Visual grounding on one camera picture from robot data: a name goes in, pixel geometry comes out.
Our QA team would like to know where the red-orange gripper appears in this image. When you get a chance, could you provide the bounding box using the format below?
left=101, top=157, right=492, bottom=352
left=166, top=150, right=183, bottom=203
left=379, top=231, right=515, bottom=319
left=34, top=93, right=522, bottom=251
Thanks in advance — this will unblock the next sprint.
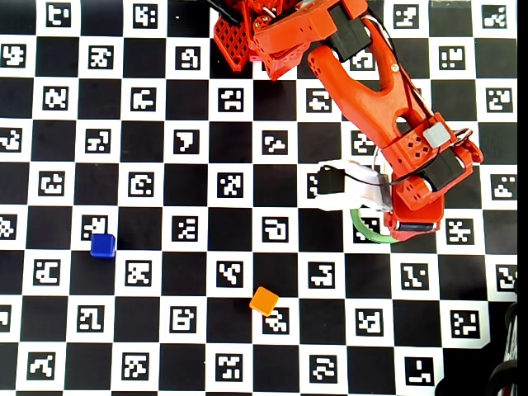
left=385, top=177, right=445, bottom=243

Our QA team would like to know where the blue cube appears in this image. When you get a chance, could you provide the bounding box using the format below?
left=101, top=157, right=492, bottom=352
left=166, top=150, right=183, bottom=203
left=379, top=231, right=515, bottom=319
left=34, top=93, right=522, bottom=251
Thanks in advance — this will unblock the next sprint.
left=89, top=233, right=117, bottom=260

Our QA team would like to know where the orange cube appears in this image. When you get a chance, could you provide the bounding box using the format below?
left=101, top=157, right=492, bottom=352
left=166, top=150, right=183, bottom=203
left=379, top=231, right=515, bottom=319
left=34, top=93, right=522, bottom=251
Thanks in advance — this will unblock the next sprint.
left=248, top=285, right=280, bottom=318

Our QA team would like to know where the small grey block on wrist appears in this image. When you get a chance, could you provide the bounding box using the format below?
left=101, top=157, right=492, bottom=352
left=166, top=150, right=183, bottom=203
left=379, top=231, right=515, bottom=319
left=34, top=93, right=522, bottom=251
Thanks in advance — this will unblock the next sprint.
left=422, top=122, right=450, bottom=149

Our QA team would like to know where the black flexible gooseneck stand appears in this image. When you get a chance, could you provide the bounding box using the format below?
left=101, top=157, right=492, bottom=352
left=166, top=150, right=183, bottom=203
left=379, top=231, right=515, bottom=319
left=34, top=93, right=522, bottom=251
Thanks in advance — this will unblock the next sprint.
left=486, top=278, right=520, bottom=396

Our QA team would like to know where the black white marker checkerboard mat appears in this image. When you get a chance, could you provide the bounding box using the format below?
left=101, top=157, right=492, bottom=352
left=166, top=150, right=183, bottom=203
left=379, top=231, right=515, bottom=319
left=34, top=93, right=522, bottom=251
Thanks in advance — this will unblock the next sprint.
left=0, top=0, right=519, bottom=396

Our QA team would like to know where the green ring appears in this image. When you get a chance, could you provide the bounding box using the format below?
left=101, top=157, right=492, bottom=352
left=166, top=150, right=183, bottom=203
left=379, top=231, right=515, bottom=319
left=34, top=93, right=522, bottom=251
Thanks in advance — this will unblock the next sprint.
left=349, top=208, right=399, bottom=245

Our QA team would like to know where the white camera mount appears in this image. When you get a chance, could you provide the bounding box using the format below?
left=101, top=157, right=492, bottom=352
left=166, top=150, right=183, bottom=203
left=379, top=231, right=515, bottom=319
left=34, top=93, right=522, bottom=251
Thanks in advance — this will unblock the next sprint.
left=315, top=158, right=394, bottom=214

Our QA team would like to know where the black camera cable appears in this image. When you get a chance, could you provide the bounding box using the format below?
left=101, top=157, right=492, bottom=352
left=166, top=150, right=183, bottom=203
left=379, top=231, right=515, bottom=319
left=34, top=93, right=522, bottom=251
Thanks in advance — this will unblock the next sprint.
left=342, top=171, right=434, bottom=186

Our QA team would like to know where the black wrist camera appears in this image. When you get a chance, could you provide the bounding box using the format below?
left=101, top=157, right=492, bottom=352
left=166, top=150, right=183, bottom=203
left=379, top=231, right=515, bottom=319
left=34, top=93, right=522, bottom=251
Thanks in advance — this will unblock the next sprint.
left=317, top=164, right=347, bottom=196

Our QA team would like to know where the black arm motor cable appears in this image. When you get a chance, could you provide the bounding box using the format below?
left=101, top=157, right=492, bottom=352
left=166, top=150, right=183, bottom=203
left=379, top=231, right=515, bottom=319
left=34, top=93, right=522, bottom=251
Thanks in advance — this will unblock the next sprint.
left=362, top=14, right=434, bottom=125

